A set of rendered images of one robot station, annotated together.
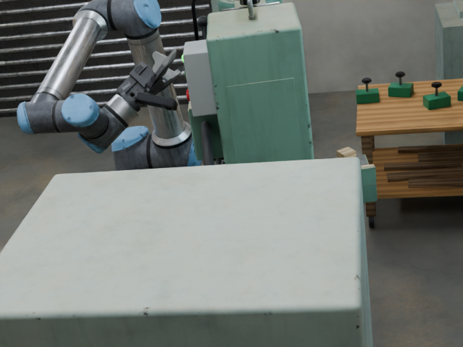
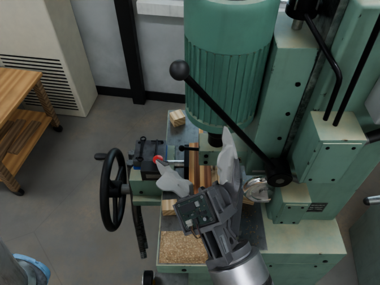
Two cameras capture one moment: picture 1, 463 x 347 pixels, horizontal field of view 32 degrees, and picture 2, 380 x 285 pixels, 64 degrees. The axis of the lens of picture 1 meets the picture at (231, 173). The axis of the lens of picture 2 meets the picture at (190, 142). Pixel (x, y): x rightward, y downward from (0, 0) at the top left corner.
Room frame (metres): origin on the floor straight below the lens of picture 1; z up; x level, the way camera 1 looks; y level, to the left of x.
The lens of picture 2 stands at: (2.27, 0.44, 1.74)
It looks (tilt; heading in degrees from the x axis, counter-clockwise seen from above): 50 degrees down; 267
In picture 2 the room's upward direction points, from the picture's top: straight up
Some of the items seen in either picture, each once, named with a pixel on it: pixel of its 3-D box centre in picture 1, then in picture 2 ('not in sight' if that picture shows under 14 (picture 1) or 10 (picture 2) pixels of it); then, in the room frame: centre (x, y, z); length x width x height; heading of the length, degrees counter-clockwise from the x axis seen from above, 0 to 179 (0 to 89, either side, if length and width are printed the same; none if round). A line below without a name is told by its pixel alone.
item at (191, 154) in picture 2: not in sight; (191, 169); (2.24, -0.12, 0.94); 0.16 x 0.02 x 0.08; 87
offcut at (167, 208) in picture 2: not in sight; (169, 207); (2.31, 0.00, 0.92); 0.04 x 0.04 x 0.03; 2
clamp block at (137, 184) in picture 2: not in sight; (154, 170); (2.36, -0.14, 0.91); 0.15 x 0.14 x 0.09; 87
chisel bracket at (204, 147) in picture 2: not in sight; (222, 151); (2.15, -0.12, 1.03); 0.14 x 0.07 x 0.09; 177
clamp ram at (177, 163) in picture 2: not in sight; (177, 164); (2.28, -0.13, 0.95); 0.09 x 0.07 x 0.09; 87
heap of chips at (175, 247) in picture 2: not in sight; (185, 244); (2.27, 0.12, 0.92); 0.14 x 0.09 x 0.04; 177
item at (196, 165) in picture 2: not in sight; (196, 173); (2.22, -0.11, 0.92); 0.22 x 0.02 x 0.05; 87
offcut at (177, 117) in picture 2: (346, 156); (177, 118); (2.28, -0.37, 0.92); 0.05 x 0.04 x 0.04; 23
